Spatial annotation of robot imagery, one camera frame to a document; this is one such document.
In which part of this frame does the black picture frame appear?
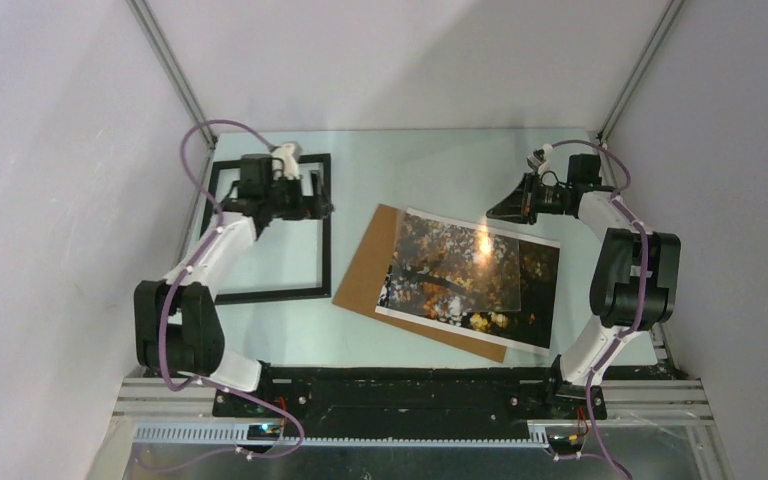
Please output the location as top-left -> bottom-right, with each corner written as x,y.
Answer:
208,153 -> 332,305

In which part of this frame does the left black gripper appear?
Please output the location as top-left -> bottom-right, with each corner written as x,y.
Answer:
264,170 -> 332,221

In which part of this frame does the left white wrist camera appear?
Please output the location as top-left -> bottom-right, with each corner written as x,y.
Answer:
270,141 -> 302,180

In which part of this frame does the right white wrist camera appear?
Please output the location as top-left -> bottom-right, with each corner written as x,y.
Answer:
527,144 -> 554,176

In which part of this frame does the autumn leaves photo print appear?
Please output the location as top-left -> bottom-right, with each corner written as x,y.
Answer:
375,209 -> 561,355

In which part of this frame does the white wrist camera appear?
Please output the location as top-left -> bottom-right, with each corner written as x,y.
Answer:
527,144 -> 554,176
270,141 -> 302,180

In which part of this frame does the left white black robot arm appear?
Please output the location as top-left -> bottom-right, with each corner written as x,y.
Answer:
133,153 -> 334,417

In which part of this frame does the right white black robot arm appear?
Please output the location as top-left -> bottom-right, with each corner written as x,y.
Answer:
486,146 -> 681,418

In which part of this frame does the brown cardboard backing board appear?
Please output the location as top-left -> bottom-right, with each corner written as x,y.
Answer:
333,204 -> 507,363

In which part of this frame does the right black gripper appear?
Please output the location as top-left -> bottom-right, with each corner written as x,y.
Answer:
486,171 -> 570,226

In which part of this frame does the purple cable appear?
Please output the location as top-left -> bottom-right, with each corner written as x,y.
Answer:
157,119 -> 306,460
549,139 -> 652,480

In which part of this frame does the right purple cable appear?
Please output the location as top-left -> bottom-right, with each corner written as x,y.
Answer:
549,139 -> 652,480

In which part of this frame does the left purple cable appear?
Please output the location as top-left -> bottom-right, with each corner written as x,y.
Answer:
157,119 -> 306,460

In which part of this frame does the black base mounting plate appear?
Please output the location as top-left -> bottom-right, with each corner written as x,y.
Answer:
215,361 -> 607,439

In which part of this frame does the aluminium frame rail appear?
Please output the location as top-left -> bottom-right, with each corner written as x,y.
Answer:
112,378 -> 714,448

